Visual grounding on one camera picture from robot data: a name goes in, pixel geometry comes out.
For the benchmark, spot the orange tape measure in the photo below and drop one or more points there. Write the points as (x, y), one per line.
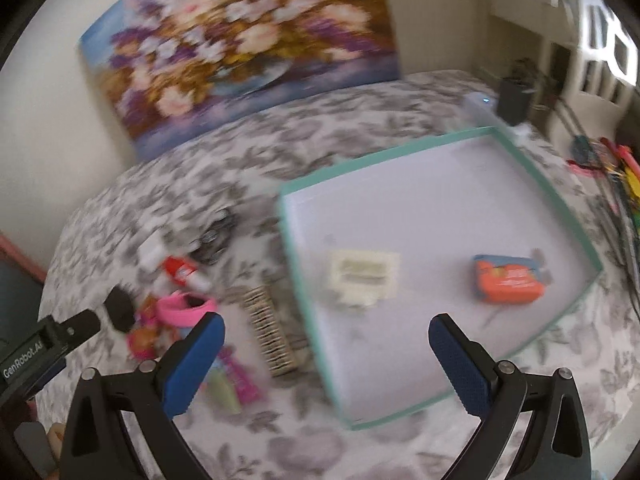
(507, 280)

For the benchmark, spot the black toy car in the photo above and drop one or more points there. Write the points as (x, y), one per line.
(216, 239)

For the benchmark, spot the pink orange doll figure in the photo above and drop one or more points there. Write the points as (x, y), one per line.
(149, 338)

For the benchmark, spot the teal shallow box tray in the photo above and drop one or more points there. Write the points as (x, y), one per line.
(437, 203)

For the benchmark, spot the black charger adapter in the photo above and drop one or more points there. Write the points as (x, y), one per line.
(120, 309)

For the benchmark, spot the pink wristband watch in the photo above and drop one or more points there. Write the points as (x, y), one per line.
(184, 309)

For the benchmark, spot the colourful toys pile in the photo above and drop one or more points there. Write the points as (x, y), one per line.
(604, 160)

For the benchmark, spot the floral painting canvas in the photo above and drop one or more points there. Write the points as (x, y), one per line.
(173, 70)

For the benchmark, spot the black plugged power adapter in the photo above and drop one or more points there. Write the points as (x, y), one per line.
(514, 98)

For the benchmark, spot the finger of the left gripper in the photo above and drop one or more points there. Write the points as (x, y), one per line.
(79, 328)

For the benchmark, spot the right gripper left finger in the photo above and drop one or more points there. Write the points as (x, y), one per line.
(96, 442)

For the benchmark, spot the white power strip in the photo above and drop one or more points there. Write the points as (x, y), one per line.
(481, 111)

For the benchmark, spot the magenta lead refill case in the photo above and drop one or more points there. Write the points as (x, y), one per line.
(245, 389)

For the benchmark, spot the person's hand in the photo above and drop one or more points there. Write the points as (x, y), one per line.
(55, 437)

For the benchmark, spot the white charger cube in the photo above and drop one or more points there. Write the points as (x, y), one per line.
(152, 252)

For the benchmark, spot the red white glue bottle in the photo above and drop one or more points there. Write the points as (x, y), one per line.
(186, 274)

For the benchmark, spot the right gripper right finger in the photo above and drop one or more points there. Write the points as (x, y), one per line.
(555, 444)

